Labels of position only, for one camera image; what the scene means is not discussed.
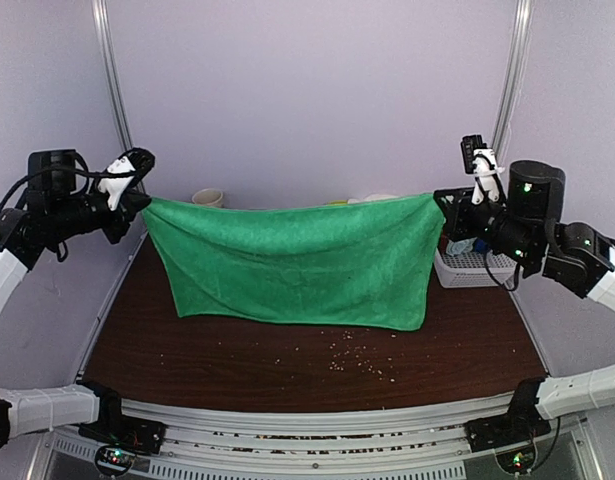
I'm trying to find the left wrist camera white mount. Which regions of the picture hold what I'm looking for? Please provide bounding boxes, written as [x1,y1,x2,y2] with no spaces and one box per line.
[94,147,156,211]

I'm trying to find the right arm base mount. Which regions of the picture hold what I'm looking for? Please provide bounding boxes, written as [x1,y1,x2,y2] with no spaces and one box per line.
[464,415,551,453]

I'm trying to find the left aluminium frame post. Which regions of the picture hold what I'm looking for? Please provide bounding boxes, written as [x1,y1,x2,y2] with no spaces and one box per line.
[91,0,148,195]

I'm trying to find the white cream towel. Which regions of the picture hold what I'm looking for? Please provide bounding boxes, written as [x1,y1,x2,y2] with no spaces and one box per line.
[347,193,398,205]

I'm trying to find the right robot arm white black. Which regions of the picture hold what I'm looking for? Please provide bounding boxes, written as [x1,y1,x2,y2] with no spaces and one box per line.
[433,160,615,450]

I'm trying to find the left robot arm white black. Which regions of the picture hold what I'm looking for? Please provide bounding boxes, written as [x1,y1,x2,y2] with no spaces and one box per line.
[0,148,155,450]

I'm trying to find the right aluminium frame post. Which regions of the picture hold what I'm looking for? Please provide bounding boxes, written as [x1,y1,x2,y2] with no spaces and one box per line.
[492,0,533,161]

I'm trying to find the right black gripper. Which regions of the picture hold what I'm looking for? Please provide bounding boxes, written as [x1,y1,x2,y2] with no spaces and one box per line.
[433,187,536,268]

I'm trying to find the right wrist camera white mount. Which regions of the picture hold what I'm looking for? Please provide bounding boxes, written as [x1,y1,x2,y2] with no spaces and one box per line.
[460,134,506,205]

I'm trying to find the patterned ceramic mug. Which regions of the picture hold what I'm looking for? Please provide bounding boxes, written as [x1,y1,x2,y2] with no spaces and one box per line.
[191,188,224,208]

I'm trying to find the green microfiber towel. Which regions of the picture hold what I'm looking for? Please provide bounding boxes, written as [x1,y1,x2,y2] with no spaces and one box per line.
[143,194,444,331]

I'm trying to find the aluminium frame post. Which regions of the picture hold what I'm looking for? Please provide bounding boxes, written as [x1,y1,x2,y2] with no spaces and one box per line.
[91,0,148,195]
[492,0,533,161]

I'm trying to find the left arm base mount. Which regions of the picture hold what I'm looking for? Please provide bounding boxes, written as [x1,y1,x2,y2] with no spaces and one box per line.
[78,417,166,455]

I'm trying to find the aluminium front rail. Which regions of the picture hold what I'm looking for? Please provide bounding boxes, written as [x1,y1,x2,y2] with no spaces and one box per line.
[36,397,588,480]

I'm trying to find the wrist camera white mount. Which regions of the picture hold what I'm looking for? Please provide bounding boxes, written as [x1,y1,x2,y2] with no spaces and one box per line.
[94,147,156,211]
[460,134,506,205]

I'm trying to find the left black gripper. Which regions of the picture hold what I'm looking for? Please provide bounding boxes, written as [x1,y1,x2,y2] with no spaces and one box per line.
[49,172,149,243]

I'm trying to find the rolled dark blue towel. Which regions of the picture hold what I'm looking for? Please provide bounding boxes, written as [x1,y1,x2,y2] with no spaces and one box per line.
[473,239,489,253]

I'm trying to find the white plastic basket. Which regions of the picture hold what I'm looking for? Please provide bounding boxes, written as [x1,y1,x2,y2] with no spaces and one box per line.
[434,234,516,289]

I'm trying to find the rolled light blue towel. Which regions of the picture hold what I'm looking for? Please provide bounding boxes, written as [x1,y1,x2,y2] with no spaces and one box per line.
[445,238,475,257]

